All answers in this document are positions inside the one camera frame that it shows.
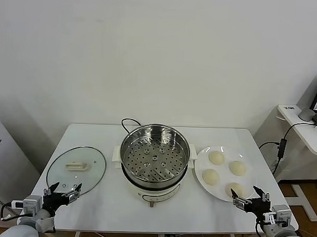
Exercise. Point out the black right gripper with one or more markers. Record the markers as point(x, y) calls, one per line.
point(258, 206)

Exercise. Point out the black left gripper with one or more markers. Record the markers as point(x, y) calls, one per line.
point(55, 200)

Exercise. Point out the white steamed baozi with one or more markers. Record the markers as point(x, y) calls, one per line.
point(216, 157)
point(236, 188)
point(211, 176)
point(237, 168)

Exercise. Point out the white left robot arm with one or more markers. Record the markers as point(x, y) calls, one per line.
point(24, 229)

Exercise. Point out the stainless steel steamer basket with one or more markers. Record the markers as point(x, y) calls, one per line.
point(131, 142)

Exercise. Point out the white round plate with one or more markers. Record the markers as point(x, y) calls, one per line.
point(218, 188)

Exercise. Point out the white side desk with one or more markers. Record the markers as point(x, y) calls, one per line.
point(298, 133)

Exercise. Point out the white electric cooker base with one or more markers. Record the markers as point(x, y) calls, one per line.
point(158, 195)

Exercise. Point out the grey cylinder speaker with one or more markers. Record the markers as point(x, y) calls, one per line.
point(306, 114)

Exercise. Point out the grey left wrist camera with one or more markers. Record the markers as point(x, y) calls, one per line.
point(31, 203)

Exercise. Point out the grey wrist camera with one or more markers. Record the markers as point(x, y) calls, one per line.
point(281, 212)
point(31, 203)

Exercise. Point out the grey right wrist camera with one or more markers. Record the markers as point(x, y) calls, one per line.
point(281, 212)

